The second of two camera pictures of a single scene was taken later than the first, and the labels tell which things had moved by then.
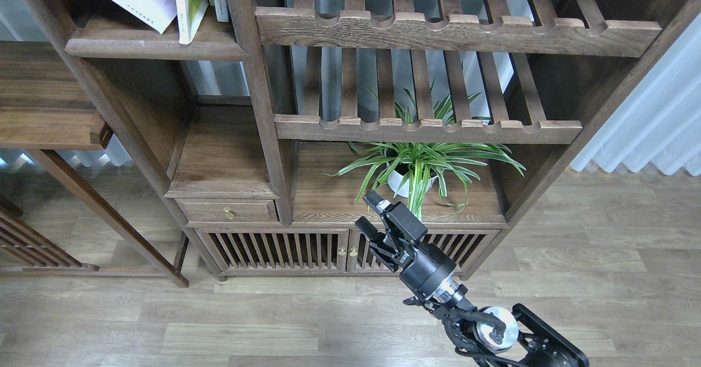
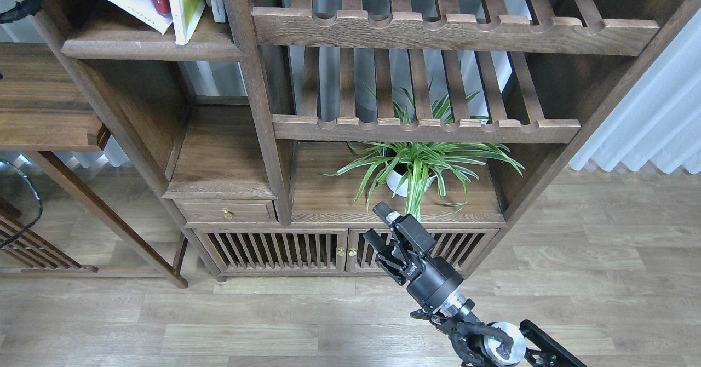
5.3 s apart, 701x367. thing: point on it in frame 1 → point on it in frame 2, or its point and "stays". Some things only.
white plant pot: x=395 y=179 stays
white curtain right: x=660 y=124 stays
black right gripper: x=425 y=268 stays
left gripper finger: x=376 y=200 → x=383 y=210
